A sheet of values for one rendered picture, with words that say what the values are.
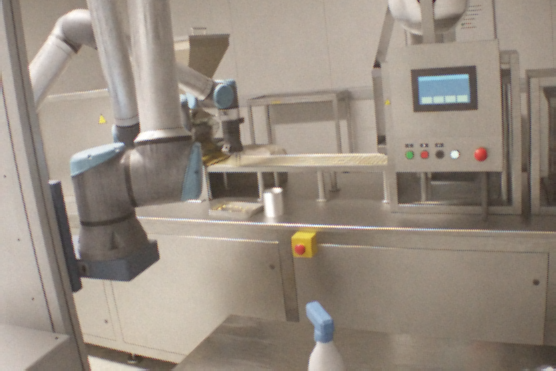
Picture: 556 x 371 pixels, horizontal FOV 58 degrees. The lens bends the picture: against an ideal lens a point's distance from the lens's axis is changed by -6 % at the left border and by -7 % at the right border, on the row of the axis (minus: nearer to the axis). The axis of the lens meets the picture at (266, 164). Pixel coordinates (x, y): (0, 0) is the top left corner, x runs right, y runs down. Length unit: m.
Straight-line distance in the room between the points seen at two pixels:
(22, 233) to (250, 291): 1.02
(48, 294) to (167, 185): 0.41
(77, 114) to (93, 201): 1.33
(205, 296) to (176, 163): 1.02
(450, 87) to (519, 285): 0.67
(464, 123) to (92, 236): 1.13
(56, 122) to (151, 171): 1.50
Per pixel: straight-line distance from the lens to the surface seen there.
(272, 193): 2.09
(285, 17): 6.21
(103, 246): 1.37
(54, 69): 1.90
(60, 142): 2.78
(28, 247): 1.41
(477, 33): 5.71
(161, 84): 1.34
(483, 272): 1.82
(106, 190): 1.34
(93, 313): 2.73
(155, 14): 1.38
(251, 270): 2.07
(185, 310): 2.33
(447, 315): 1.91
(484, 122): 1.69
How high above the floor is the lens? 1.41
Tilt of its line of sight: 12 degrees down
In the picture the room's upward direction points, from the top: 6 degrees counter-clockwise
